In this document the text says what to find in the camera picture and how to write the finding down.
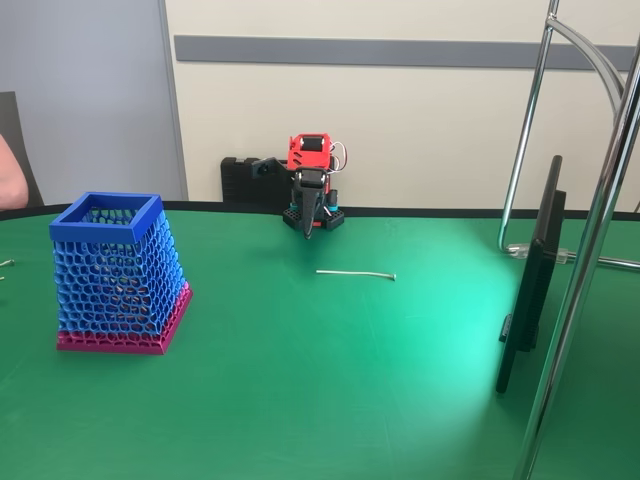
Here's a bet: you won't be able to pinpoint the person bare forearm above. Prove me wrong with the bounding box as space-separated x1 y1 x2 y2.
0 132 30 211

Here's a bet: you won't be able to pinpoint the blue and pink mesh basket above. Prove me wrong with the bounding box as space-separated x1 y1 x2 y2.
48 191 195 357

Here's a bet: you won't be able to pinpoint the black ribbed box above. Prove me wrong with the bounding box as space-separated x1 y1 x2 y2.
221 156 292 205

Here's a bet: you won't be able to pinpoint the green table cloth black edge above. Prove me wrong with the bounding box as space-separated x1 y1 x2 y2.
0 199 640 480

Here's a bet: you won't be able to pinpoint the clear plastic clip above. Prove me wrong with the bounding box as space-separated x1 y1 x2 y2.
507 242 576 264

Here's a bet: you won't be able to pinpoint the chrome tube stand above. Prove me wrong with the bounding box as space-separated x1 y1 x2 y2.
497 0 640 480

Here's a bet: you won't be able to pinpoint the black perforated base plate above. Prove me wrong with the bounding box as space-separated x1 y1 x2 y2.
282 205 347 233

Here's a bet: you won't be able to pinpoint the white red wrist cable loop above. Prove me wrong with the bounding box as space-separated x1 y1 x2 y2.
328 141 352 175

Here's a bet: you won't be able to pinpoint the black gripper camera mount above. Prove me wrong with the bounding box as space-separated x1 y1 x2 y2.
251 156 290 181

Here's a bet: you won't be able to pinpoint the grey wall rail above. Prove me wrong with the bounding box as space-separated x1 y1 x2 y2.
173 34 637 71

